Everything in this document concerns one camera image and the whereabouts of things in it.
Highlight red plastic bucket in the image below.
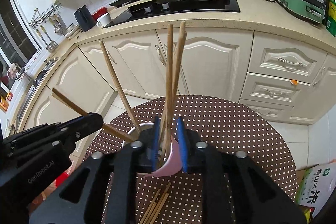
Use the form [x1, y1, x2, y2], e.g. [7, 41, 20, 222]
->
[55, 172, 69, 188]

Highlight brown polka dot tablecloth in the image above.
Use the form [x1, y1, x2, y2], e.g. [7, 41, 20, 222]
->
[83, 94, 299, 224]

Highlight pink cylindrical utensil holder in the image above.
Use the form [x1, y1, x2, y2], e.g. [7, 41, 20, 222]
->
[122, 122, 185, 179]

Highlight chrome faucet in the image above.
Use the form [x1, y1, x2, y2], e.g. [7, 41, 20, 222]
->
[13, 63, 37, 87]

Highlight steel sink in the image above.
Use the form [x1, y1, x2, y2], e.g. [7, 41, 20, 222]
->
[14, 57, 59, 130]

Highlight rice bag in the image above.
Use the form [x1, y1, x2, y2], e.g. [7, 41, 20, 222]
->
[295, 161, 335, 223]

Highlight hanging metal spatula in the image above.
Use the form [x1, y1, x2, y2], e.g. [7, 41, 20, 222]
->
[40, 25, 59, 52]

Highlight window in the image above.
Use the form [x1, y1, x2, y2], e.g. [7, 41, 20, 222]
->
[1, 0, 37, 89]

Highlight stacked bowls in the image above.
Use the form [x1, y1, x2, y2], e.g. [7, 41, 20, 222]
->
[65, 24, 81, 39]

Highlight black electric kettle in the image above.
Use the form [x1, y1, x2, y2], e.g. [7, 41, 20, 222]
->
[73, 5, 96, 32]

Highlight white mug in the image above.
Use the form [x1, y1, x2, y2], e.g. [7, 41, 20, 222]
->
[96, 12, 112, 28]

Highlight red container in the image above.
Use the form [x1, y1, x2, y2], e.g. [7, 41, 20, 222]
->
[92, 7, 108, 20]

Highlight black gas hob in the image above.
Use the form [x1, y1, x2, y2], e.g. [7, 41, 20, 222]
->
[106, 0, 240, 28]

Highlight green yellow oil bottle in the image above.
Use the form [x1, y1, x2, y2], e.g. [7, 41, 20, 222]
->
[326, 0, 336, 36]

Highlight dark sauce bottle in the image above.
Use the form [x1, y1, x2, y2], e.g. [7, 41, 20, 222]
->
[322, 0, 330, 26]

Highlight wall utensil rack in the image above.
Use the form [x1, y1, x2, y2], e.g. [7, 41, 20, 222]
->
[27, 2, 62, 29]

